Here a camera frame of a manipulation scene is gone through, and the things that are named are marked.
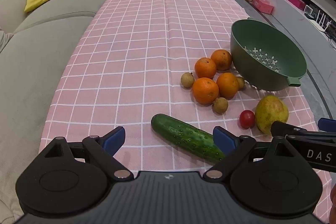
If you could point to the red tomato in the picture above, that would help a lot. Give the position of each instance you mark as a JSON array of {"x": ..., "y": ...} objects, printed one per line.
[{"x": 247, "y": 119}]

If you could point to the beige cushion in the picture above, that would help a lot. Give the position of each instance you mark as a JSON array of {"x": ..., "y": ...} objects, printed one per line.
[{"x": 5, "y": 40}]

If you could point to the white router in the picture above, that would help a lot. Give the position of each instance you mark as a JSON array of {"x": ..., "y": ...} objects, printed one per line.
[{"x": 319, "y": 20}]

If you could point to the yellow-green mango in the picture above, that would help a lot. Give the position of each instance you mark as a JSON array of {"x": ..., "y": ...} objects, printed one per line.
[{"x": 271, "y": 113}]

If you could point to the green colander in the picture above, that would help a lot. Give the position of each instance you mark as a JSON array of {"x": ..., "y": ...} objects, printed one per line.
[{"x": 265, "y": 61}]

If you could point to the brown longan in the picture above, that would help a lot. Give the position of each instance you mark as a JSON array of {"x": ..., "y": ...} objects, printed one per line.
[
  {"x": 220, "y": 106},
  {"x": 187, "y": 80},
  {"x": 241, "y": 82}
]

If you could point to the pink box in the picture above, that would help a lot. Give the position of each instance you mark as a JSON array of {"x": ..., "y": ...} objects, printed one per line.
[{"x": 263, "y": 3}]

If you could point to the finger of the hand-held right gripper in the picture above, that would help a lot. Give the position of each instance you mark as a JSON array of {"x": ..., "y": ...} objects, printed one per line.
[
  {"x": 326, "y": 124},
  {"x": 284, "y": 128}
]

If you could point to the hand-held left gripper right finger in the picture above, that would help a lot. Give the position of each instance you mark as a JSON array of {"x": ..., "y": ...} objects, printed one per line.
[{"x": 223, "y": 138}]

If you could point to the green cucumber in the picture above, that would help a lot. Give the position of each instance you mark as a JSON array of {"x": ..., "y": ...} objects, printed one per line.
[{"x": 181, "y": 132}]

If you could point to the beige sofa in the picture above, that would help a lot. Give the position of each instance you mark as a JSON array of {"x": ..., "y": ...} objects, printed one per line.
[{"x": 39, "y": 61}]

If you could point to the pink checked tablecloth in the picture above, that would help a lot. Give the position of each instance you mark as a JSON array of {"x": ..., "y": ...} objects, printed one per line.
[{"x": 147, "y": 43}]

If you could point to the grey low cabinet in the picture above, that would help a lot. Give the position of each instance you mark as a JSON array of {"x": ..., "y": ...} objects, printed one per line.
[{"x": 288, "y": 19}]

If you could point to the orange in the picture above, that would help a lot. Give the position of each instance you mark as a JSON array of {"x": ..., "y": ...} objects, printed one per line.
[
  {"x": 205, "y": 67},
  {"x": 205, "y": 91},
  {"x": 222, "y": 59},
  {"x": 227, "y": 86}
]

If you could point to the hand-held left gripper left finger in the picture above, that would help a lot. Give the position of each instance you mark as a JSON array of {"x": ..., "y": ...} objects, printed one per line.
[{"x": 115, "y": 138}]

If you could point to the dark red box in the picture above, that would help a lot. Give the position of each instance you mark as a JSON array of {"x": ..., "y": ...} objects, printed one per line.
[{"x": 296, "y": 1}]

